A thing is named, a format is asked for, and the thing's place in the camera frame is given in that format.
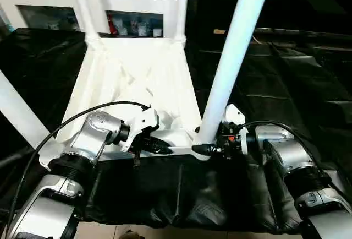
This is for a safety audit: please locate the grey curtain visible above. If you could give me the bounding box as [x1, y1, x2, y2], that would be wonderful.
[0, 7, 14, 41]

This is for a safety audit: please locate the black plastic mat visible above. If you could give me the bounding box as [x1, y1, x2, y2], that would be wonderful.
[0, 26, 352, 236]

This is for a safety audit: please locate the white plastic table leg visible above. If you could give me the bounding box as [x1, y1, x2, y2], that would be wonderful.
[0, 70, 56, 149]
[172, 0, 191, 45]
[196, 0, 276, 144]
[70, 0, 103, 45]

